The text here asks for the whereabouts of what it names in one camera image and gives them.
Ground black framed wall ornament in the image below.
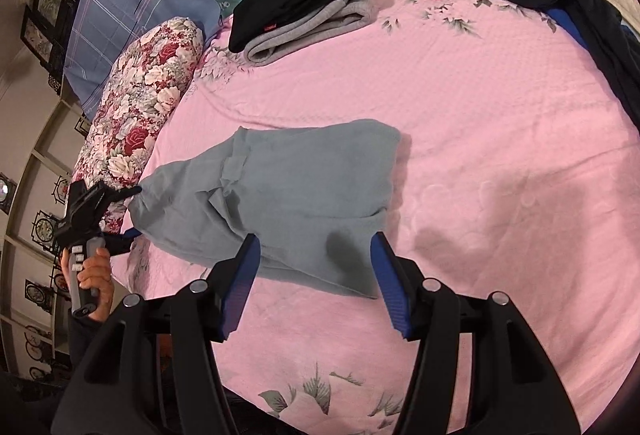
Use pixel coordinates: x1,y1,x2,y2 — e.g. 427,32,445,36
31,210,57,248
51,174,72,208
24,279,52,313

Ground folded grey pants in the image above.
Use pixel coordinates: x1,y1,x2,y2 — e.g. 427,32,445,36
243,0,373,66

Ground red floral pillow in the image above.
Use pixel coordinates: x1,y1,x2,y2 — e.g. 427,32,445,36
70,16,205,236

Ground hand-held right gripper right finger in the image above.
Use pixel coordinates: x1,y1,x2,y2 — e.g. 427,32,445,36
369,231,583,435

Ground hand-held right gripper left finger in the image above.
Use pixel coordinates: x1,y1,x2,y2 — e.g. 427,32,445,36
50,233,262,435

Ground pink floral bed sheet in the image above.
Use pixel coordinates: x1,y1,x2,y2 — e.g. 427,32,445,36
107,0,640,431

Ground person's left forearm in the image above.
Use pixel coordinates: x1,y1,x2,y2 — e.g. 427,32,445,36
64,307,113,368

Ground person's left hand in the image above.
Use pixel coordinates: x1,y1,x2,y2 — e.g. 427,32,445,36
60,247,117,318

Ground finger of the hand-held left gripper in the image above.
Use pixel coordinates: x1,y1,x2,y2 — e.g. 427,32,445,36
102,184,143,207
102,226,144,258

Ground blue plaid pillow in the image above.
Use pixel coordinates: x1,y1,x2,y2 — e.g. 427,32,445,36
62,0,223,121

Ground grey pants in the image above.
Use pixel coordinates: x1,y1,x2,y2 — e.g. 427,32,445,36
243,0,373,66
129,118,402,300

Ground blue garment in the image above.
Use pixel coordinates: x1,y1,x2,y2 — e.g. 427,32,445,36
547,8,636,66

